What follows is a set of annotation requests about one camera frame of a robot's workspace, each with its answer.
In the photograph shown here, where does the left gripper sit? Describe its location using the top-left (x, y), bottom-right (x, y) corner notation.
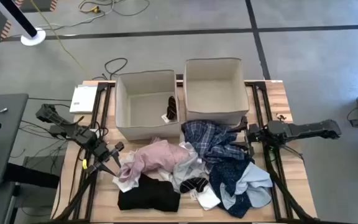
top-left (87, 139), bottom-right (126, 177)

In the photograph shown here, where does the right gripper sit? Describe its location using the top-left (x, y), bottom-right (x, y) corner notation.
top-left (228, 115), bottom-right (270, 157)

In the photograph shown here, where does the blue plaid shirt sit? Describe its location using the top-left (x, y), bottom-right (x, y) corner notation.
top-left (181, 119), bottom-right (254, 164)

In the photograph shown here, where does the pink shirt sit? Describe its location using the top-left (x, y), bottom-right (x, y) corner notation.
top-left (117, 138), bottom-right (192, 184)

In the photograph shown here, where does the black garment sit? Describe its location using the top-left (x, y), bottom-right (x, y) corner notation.
top-left (117, 173), bottom-right (181, 213)

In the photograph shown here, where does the beige fabric storage bin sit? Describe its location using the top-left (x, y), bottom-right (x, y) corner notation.
top-left (183, 57), bottom-right (250, 125)
top-left (114, 70), bottom-right (181, 141)

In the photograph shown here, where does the navy dotted garment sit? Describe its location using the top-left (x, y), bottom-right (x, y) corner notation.
top-left (208, 157), bottom-right (256, 218)

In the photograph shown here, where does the light blue garment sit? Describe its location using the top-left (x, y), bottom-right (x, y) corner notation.
top-left (219, 161), bottom-right (273, 210)

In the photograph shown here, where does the white flat box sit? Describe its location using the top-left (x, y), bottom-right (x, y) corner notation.
top-left (69, 84), bottom-right (98, 114)

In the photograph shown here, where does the black striped sock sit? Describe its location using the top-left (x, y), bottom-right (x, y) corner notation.
top-left (179, 177), bottom-right (209, 194)
top-left (165, 95), bottom-right (178, 121)

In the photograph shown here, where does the grey sock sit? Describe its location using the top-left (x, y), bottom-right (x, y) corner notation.
top-left (166, 155), bottom-right (211, 194)

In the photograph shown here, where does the black desk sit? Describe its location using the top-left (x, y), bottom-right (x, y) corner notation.
top-left (0, 93), bottom-right (29, 187)

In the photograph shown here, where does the black pole white round base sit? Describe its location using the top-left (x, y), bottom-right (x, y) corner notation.
top-left (0, 0), bottom-right (47, 47)

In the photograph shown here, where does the black aluminium frame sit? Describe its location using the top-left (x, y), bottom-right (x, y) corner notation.
top-left (54, 81), bottom-right (117, 222)
top-left (244, 80), bottom-right (320, 223)

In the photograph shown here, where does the black cable bundle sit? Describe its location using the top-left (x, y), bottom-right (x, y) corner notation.
top-left (11, 118), bottom-right (74, 162)

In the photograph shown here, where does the black cable loop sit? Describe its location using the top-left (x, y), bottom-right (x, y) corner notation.
top-left (91, 57), bottom-right (129, 81)

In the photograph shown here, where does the yellow cable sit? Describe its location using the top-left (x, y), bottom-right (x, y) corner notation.
top-left (29, 0), bottom-right (87, 73)

